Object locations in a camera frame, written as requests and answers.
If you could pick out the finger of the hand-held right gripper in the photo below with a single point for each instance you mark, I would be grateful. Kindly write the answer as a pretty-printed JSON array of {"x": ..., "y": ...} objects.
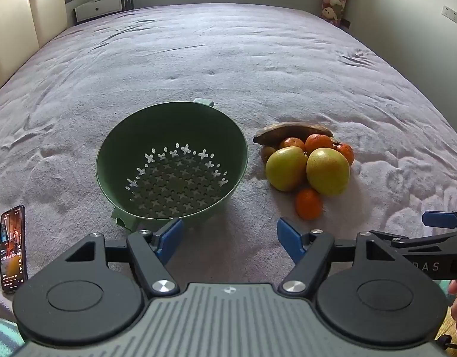
[
  {"x": 440, "y": 218},
  {"x": 429, "y": 238}
]

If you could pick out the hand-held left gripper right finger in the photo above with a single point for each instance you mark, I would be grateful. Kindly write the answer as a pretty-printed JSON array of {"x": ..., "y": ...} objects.
[{"x": 289, "y": 238}]

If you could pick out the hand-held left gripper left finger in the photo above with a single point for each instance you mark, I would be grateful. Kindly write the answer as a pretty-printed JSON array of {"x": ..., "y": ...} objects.
[{"x": 170, "y": 236}]

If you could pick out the orange tangerine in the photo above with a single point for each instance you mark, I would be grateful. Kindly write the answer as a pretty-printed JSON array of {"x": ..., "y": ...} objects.
[
  {"x": 318, "y": 142},
  {"x": 309, "y": 203},
  {"x": 292, "y": 143},
  {"x": 345, "y": 152}
]

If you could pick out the yellow-green apple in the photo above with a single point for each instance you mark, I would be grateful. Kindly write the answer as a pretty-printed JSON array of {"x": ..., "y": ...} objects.
[
  {"x": 328, "y": 173},
  {"x": 286, "y": 169}
]

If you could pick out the small brown kiwi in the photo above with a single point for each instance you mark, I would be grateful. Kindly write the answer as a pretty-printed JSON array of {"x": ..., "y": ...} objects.
[{"x": 267, "y": 153}]

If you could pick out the green plastic colander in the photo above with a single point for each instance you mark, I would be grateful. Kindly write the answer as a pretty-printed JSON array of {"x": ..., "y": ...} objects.
[{"x": 116, "y": 156}]

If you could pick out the overripe brown banana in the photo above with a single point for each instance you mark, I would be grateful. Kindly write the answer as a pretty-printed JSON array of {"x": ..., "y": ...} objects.
[{"x": 288, "y": 131}]

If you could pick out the black smartphone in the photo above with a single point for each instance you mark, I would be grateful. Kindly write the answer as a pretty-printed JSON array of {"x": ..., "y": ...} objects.
[{"x": 13, "y": 249}]

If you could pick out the teal striped cloth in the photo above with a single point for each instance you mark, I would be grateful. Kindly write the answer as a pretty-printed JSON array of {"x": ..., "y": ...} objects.
[{"x": 1, "y": 336}]

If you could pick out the small black box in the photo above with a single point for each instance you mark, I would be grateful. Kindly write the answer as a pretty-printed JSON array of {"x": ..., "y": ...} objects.
[{"x": 346, "y": 23}]

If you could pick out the white nightstand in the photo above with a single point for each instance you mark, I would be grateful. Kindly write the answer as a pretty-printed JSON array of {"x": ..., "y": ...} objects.
[{"x": 98, "y": 9}]

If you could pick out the black slotted rack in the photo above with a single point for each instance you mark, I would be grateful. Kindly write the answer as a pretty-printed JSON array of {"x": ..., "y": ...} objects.
[{"x": 128, "y": 0}]

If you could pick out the cream padded headboard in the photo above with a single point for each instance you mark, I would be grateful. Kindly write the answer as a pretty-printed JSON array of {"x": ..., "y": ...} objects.
[{"x": 23, "y": 33}]

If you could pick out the white wall socket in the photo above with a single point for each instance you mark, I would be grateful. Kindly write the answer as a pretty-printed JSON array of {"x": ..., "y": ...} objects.
[{"x": 453, "y": 16}]

